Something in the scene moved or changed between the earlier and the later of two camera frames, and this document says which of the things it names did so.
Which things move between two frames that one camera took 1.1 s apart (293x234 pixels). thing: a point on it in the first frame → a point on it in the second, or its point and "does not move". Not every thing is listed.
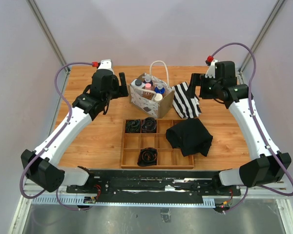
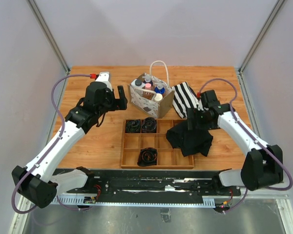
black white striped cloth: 184,106 does not move
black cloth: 191,136 does not move
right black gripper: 197,80 → 192,113
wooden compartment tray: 167,157 does not move
